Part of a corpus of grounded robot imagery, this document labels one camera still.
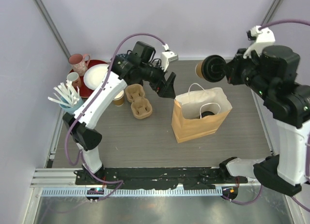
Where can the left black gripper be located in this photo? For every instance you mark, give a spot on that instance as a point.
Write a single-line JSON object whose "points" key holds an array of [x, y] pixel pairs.
{"points": [[164, 88]]}

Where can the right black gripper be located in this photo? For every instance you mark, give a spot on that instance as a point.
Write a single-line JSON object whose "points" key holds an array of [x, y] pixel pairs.
{"points": [[231, 68]]}

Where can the black coffee lid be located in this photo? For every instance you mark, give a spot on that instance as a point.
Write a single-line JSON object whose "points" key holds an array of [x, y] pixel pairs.
{"points": [[205, 114], [213, 68]]}

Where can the brown paper bag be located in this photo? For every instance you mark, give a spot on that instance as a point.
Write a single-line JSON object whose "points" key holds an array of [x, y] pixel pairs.
{"points": [[186, 123]]}

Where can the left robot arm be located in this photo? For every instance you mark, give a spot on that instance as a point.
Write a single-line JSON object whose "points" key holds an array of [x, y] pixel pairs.
{"points": [[132, 68]]}

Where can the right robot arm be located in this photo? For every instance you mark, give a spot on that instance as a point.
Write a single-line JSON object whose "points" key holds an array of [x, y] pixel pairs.
{"points": [[271, 75]]}

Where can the brown pulp cup carrier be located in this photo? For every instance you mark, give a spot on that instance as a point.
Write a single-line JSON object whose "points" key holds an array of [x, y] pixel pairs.
{"points": [[140, 106]]}

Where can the stacked brown paper cups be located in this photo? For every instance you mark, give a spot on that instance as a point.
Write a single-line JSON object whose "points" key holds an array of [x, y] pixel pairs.
{"points": [[119, 99]]}

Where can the white paper plate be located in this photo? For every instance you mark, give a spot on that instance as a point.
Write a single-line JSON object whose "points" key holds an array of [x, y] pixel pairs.
{"points": [[95, 75]]}

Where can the red round tray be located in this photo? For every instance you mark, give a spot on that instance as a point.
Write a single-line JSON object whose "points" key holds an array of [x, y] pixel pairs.
{"points": [[83, 90]]}

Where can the tall pink floral mug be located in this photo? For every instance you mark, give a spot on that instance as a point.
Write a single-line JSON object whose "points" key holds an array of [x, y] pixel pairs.
{"points": [[80, 63]]}

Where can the small pink floral mug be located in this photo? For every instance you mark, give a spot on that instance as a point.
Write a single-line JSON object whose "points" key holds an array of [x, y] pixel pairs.
{"points": [[75, 80]]}

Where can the light blue holder cup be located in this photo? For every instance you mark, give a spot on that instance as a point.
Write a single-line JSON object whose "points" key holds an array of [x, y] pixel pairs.
{"points": [[71, 110]]}

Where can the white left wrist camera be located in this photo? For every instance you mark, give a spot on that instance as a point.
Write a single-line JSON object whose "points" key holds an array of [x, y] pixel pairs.
{"points": [[167, 56]]}

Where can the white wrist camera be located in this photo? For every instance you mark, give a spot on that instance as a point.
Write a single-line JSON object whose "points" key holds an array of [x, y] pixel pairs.
{"points": [[167, 56], [261, 38]]}

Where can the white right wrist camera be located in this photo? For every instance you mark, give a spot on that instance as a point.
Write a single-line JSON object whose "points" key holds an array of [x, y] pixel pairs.
{"points": [[261, 38]]}

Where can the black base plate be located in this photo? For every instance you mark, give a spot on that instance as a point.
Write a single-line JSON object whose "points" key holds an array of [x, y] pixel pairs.
{"points": [[164, 178]]}

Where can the aluminium rail frame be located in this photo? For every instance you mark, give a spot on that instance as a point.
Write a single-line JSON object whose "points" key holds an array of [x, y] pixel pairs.
{"points": [[76, 182]]}

